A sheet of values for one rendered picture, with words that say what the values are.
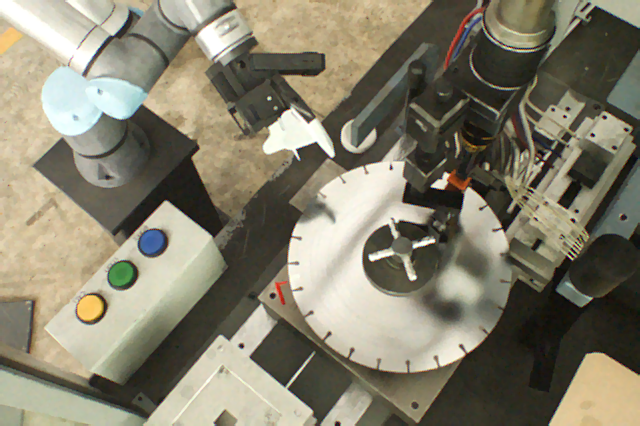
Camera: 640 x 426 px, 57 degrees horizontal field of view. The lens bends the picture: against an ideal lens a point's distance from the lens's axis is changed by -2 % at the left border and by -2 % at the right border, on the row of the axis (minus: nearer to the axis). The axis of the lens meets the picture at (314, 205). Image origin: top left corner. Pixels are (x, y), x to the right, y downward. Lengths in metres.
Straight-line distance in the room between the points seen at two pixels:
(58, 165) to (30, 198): 0.94
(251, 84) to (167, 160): 0.42
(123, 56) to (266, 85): 0.21
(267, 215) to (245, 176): 0.91
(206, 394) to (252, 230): 0.36
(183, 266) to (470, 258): 0.45
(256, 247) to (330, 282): 0.28
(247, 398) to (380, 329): 0.22
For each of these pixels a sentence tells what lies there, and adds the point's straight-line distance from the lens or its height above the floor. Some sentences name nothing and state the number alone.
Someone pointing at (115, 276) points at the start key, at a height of 0.91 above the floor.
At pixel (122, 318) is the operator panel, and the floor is 0.90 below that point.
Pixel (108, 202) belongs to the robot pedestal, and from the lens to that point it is 1.25.
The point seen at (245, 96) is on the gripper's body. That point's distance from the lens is 0.85.
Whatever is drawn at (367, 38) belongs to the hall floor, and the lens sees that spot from 2.36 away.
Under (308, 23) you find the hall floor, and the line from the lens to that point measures 2.41.
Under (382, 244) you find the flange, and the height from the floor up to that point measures 0.96.
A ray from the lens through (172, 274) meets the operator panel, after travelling 0.98.
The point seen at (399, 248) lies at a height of 1.00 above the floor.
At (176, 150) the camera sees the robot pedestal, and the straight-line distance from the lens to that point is 1.26.
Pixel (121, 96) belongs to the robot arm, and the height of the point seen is 1.11.
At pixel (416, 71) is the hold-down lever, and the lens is 0.66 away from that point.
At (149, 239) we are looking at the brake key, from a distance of 1.00.
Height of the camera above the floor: 1.79
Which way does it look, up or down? 65 degrees down
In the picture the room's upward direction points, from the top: 6 degrees counter-clockwise
